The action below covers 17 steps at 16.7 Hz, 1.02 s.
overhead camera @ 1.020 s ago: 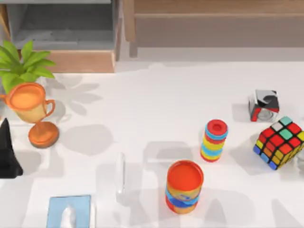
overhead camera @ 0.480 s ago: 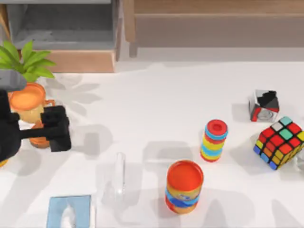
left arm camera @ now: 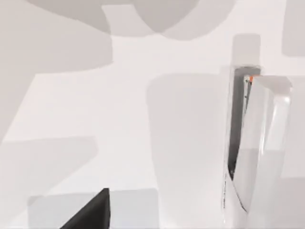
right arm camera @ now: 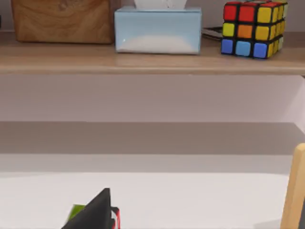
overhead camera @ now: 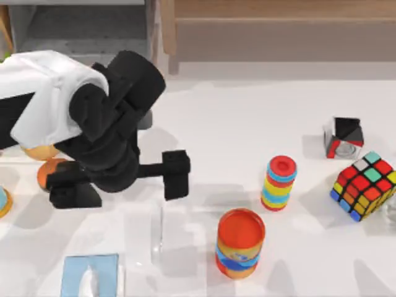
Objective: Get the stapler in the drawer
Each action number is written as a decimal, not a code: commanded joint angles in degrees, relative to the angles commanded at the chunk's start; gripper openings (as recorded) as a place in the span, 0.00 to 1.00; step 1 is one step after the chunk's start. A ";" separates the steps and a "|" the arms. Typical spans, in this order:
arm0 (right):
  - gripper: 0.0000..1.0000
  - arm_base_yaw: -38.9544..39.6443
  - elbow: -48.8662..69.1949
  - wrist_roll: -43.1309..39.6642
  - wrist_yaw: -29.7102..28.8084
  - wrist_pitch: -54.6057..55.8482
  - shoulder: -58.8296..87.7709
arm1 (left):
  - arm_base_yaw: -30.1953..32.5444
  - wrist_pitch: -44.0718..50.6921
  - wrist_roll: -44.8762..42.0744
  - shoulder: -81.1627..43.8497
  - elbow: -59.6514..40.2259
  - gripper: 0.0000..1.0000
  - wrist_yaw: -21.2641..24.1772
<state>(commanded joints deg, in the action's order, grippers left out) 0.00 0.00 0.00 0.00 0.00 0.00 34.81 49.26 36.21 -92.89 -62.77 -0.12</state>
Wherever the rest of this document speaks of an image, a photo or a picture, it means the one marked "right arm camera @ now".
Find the pale wooden frame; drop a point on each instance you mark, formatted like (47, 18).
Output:
(293, 190)

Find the red and black object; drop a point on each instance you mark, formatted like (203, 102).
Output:
(116, 218)

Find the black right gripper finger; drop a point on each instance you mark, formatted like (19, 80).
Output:
(97, 212)

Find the wooden box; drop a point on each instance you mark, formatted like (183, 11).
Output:
(62, 20)

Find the colourful puzzle cube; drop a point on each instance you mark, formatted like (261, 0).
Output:
(252, 28)

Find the wooden shelf board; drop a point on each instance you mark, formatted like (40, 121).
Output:
(152, 63)

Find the light blue tissue box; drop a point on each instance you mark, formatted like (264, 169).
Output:
(157, 29)

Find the green object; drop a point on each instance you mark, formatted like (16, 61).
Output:
(75, 211)

